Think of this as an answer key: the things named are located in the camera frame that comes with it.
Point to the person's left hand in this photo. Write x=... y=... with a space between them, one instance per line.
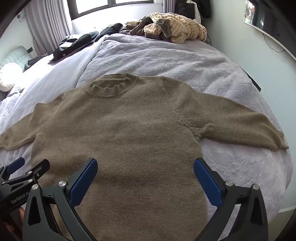
x=15 y=222

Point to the window with dark frame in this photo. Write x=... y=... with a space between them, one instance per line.
x=84 y=7

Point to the wall mounted television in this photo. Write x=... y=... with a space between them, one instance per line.
x=268 y=18

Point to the quilted grey headboard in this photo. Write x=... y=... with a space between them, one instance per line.
x=19 y=56

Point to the black clothes pile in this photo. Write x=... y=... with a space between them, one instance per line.
x=74 y=43

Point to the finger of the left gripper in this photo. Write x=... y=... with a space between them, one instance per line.
x=35 y=173
x=6 y=171

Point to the beige striped clothes pile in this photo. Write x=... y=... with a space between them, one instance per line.
x=166 y=26

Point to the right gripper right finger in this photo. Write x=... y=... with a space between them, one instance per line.
x=251 y=220

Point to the hanging dark coats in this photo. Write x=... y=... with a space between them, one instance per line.
x=191 y=9

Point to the grey window curtain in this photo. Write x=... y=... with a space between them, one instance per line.
x=49 y=23

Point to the brown knit sweater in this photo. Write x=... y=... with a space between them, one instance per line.
x=145 y=133

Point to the lavender bed cover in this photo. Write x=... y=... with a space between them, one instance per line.
x=195 y=63

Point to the white round pillow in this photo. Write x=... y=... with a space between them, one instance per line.
x=10 y=75

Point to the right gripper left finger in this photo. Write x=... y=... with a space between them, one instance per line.
x=39 y=221

